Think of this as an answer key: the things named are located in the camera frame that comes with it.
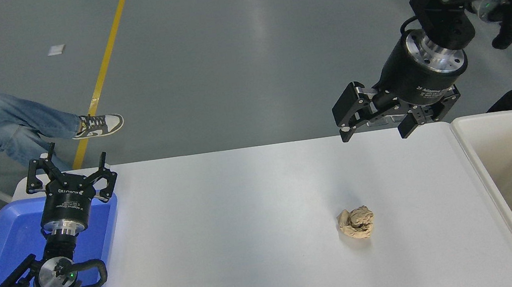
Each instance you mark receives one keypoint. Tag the tan paper ball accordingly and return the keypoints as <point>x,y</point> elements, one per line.
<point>356,223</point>

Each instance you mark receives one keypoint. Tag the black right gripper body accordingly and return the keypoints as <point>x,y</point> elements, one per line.
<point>415,83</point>

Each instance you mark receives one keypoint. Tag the white paper scrap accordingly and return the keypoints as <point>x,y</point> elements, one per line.
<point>56,50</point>

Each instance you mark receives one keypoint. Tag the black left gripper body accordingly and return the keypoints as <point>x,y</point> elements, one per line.
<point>66,202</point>

